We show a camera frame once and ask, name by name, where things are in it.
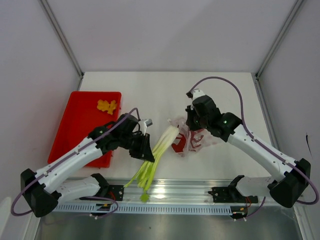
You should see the green white toy celery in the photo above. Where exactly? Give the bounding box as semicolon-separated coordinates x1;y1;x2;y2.
124;125;179;203

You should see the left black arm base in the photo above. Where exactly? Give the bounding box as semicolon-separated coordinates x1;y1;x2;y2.
79;184;124;202

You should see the white slotted cable duct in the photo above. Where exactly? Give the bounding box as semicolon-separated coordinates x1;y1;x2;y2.
53;202;233;216

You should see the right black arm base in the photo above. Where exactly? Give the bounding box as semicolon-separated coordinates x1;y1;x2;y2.
207;186;259;204

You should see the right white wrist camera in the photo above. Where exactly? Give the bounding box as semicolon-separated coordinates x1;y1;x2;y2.
186;88;207;106

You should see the aluminium mounting rail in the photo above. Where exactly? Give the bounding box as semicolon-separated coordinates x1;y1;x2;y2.
33;177;306;207

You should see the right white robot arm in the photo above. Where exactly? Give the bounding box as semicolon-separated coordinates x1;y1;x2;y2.
186;89;311;208

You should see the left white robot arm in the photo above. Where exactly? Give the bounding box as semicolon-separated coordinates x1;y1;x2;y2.
20;113;155;218

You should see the red plastic tray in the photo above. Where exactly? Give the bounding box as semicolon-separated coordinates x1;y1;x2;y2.
47;91;122;164

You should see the clear zip top bag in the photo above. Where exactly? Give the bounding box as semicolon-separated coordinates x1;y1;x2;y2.
168;116;221;158

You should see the left aluminium frame post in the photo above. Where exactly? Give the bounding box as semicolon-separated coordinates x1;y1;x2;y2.
38;0;84;78

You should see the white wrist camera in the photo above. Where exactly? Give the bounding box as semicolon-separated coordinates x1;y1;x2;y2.
138;118;153;135
186;88;207;106

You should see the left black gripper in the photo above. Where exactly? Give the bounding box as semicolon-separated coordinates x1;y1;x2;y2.
119;132;155;163

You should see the yellow toy food piece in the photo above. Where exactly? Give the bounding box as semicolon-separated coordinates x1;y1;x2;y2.
96;99;117;115

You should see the aluminium frame post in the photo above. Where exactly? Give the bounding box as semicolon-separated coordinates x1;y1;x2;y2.
254;0;306;78
38;0;84;78

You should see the right aluminium frame post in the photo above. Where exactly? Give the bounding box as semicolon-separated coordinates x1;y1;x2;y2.
254;0;306;78

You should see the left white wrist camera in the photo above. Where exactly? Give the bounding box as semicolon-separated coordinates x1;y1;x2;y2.
138;118;153;135

